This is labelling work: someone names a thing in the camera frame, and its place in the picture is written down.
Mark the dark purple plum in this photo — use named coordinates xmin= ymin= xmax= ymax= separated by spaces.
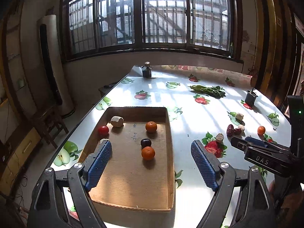
xmin=140 ymin=138 xmax=152 ymax=149

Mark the red date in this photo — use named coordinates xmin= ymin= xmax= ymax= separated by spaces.
xmin=226 ymin=124 xmax=234 ymax=137
xmin=234 ymin=128 xmax=242 ymax=135

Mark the red tomato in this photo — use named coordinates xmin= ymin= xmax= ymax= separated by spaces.
xmin=98 ymin=126 xmax=109 ymax=137

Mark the beige cake round piece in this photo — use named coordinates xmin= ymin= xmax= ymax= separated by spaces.
xmin=215 ymin=133 xmax=224 ymax=144

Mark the wooden cabinet left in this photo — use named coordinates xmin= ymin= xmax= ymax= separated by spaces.
xmin=1 ymin=123 xmax=41 ymax=196

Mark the orange mandarin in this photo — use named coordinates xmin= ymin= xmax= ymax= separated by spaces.
xmin=145 ymin=121 xmax=158 ymax=133
xmin=141 ymin=146 xmax=156 ymax=161
xmin=257 ymin=126 xmax=266 ymax=136

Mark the orange mandarin in tray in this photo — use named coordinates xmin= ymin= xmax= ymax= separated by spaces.
xmin=145 ymin=121 xmax=158 ymax=133

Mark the window with metal bars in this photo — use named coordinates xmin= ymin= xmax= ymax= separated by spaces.
xmin=59 ymin=0 xmax=243 ymax=61

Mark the wooden chair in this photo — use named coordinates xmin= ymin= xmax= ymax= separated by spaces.
xmin=31 ymin=104 xmax=69 ymax=149

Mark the small dark bottle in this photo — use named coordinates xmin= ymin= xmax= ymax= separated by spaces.
xmin=142 ymin=61 xmax=151 ymax=79

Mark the green leafy vegetable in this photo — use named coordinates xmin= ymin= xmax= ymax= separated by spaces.
xmin=190 ymin=85 xmax=226 ymax=99

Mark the white standing air conditioner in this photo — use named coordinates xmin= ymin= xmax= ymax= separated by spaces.
xmin=37 ymin=14 xmax=75 ymax=118

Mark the black cup with stick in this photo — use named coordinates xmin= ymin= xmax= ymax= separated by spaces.
xmin=245 ymin=88 xmax=258 ymax=107

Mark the cardboard tray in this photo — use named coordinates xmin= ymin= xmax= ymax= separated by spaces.
xmin=79 ymin=107 xmax=175 ymax=212

